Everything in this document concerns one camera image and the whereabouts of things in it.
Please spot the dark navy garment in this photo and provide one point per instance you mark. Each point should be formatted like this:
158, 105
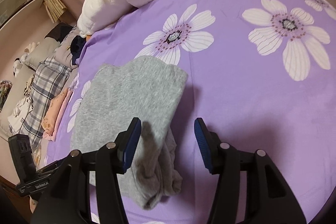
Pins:
76, 48

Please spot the purple floral bed cover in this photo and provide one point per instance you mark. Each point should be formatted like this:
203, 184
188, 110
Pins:
261, 75

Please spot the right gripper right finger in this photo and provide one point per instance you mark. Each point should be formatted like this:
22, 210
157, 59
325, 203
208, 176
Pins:
269, 198

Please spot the orange pink folded clothes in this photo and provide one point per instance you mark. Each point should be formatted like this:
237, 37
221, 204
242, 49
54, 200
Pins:
52, 119

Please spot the grey pillow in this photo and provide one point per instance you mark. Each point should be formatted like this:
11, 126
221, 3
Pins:
41, 52

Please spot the plaid folded cloth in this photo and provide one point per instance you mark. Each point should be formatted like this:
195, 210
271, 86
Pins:
50, 78

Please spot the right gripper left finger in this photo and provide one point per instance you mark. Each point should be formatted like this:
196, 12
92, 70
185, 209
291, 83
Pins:
66, 199

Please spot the straw tassel bundle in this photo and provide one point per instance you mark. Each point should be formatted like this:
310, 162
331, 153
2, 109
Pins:
55, 9

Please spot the grey New York sweatshirt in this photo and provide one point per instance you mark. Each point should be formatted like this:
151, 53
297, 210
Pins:
148, 89

